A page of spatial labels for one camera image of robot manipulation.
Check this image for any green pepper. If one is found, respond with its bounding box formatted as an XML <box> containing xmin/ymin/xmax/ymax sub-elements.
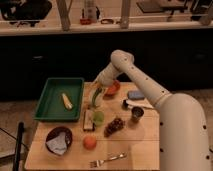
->
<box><xmin>91</xmin><ymin>88</ymin><xmax>102</xmax><ymax>107</ymax></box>

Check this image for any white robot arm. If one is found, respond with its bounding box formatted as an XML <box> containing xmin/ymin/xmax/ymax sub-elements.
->
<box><xmin>96</xmin><ymin>50</ymin><xmax>211</xmax><ymax>171</ymax></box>

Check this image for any green paper cup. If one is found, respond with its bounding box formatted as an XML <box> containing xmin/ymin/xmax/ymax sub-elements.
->
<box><xmin>92</xmin><ymin>111</ymin><xmax>104</xmax><ymax>126</ymax></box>

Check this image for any metal cup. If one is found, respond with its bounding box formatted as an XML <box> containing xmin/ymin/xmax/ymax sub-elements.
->
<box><xmin>131</xmin><ymin>107</ymin><xmax>144</xmax><ymax>122</ymax></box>

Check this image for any blue sponge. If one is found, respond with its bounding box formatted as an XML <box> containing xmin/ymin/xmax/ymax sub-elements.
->
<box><xmin>127</xmin><ymin>90</ymin><xmax>145</xmax><ymax>100</ymax></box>

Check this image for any purple grape bunch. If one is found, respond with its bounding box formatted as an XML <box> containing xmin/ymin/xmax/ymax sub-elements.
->
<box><xmin>104</xmin><ymin>117</ymin><xmax>125</xmax><ymax>137</ymax></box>

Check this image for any brown white sandwich block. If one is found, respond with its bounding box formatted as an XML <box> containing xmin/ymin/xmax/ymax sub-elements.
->
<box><xmin>83</xmin><ymin>109</ymin><xmax>95</xmax><ymax>131</ymax></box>

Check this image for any green plastic tray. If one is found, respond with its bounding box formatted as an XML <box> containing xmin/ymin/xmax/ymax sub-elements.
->
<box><xmin>34</xmin><ymin>77</ymin><xmax>84</xmax><ymax>122</ymax></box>

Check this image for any orange fruit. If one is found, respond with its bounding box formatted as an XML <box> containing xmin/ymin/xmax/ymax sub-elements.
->
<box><xmin>83</xmin><ymin>135</ymin><xmax>97</xmax><ymax>150</ymax></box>

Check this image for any red object on floor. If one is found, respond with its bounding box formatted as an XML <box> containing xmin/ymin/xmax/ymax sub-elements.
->
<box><xmin>80</xmin><ymin>18</ymin><xmax>92</xmax><ymax>25</ymax></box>

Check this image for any dark brown bowl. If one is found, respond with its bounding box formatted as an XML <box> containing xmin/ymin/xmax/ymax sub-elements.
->
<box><xmin>45</xmin><ymin>126</ymin><xmax>72</xmax><ymax>156</ymax></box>

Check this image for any grey crumpled cloth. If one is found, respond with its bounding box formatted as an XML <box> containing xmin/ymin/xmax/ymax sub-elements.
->
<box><xmin>46</xmin><ymin>132</ymin><xmax>67</xmax><ymax>155</ymax></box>

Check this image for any silver fork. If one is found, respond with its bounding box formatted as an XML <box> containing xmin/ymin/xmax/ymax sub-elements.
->
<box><xmin>90</xmin><ymin>153</ymin><xmax>127</xmax><ymax>168</ymax></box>

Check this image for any wooden table leg middle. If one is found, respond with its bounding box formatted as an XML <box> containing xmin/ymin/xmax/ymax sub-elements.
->
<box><xmin>120</xmin><ymin>0</ymin><xmax>131</xmax><ymax>29</ymax></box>

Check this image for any wooden table leg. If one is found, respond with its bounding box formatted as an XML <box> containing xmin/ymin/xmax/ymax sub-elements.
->
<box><xmin>120</xmin><ymin>0</ymin><xmax>131</xmax><ymax>29</ymax></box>
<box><xmin>56</xmin><ymin>0</ymin><xmax>70</xmax><ymax>31</ymax></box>

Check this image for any wooden table leg left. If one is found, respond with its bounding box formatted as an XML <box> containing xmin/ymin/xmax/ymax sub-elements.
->
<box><xmin>56</xmin><ymin>0</ymin><xmax>70</xmax><ymax>31</ymax></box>

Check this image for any black pole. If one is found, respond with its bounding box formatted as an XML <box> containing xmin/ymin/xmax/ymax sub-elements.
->
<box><xmin>12</xmin><ymin>122</ymin><xmax>24</xmax><ymax>171</ymax></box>

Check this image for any black office chair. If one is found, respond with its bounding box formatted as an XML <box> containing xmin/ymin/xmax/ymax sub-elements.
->
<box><xmin>0</xmin><ymin>0</ymin><xmax>52</xmax><ymax>27</ymax></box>

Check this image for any black handled white knife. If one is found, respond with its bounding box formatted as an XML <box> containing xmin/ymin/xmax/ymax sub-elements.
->
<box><xmin>122</xmin><ymin>99</ymin><xmax>153</xmax><ymax>109</ymax></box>

